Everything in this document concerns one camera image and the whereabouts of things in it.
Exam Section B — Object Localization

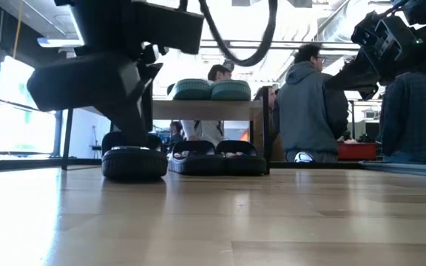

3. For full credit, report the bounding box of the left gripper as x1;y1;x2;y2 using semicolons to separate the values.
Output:
27;53;164;148

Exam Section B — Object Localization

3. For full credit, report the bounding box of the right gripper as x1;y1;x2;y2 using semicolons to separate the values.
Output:
325;10;426;101

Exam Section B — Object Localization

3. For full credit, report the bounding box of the black rubber slide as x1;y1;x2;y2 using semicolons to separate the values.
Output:
215;140;268;177
101;131;169;183
167;140;226;177

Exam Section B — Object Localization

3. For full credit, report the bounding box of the green rubber slide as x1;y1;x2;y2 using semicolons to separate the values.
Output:
168;78;213;101
211;79;252;102

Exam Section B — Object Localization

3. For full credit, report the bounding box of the wooden background table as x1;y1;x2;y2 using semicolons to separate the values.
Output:
61;85;273;177

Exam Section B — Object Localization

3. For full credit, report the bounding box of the red box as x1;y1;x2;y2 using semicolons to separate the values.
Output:
337;142;378;161

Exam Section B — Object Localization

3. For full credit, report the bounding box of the long ceiling light strip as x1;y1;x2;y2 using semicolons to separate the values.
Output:
37;36;362;52

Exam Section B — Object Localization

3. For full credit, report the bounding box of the silver ventilation duct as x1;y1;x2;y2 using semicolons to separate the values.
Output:
314;0;365;42

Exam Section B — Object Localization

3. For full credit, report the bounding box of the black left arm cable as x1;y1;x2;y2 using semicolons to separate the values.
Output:
197;0;279;67

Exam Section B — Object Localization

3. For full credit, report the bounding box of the black metal rig frame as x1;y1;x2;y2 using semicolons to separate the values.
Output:
0;157;362;171

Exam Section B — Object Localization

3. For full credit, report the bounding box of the yellow hanging strap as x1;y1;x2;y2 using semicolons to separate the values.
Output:
12;0;24;60

